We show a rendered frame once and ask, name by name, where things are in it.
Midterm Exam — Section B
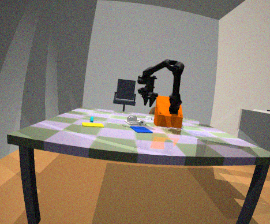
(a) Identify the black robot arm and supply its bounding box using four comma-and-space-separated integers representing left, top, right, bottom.
137, 59, 185, 114

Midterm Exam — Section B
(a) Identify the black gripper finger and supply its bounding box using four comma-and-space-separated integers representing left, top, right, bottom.
148, 97, 156, 107
142, 96, 149, 106

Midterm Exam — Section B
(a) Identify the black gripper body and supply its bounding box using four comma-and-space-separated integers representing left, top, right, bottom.
140, 85, 159, 98

